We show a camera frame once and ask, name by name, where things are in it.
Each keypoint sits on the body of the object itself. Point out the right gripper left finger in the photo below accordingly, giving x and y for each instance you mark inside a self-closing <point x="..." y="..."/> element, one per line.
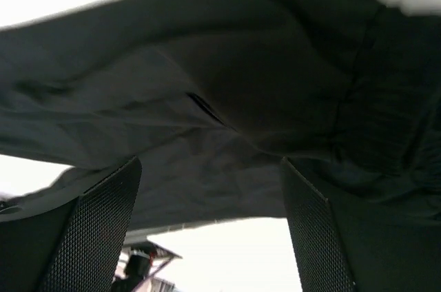
<point x="69" y="239"/>

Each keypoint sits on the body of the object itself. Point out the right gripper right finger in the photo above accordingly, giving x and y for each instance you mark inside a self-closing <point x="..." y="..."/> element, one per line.
<point x="343" y="243"/>

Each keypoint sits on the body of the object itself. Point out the black trousers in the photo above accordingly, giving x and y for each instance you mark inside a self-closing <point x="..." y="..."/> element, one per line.
<point x="211" y="94"/>

